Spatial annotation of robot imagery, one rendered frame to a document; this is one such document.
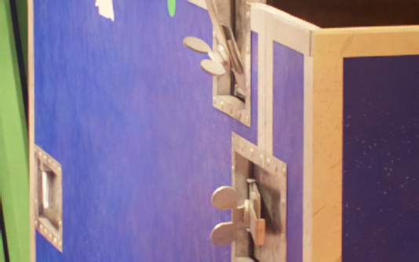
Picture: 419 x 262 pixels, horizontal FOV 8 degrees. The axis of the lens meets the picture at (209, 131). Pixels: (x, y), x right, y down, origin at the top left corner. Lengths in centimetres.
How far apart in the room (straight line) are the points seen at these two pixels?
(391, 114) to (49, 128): 107
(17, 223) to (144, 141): 184
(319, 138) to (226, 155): 28
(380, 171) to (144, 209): 60
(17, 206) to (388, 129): 242
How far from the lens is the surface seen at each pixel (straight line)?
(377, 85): 243
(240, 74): 265
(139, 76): 300
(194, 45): 265
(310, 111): 242
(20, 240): 482
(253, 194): 262
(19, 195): 482
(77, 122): 330
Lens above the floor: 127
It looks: 9 degrees down
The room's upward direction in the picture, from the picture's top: straight up
